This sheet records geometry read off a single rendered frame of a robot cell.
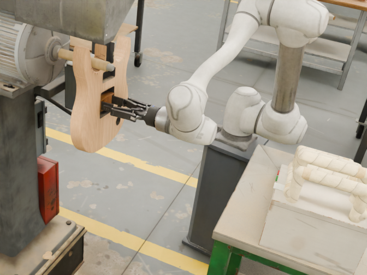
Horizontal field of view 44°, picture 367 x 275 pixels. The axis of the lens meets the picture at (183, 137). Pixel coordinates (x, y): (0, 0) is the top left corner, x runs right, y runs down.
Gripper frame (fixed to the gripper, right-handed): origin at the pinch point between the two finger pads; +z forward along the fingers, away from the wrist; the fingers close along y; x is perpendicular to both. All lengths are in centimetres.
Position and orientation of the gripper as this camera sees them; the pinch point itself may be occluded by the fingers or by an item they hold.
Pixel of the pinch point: (108, 102)
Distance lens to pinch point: 167.1
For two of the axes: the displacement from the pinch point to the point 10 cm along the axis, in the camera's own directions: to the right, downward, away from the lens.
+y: 3.6, -3.6, 8.6
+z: -9.2, -2.9, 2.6
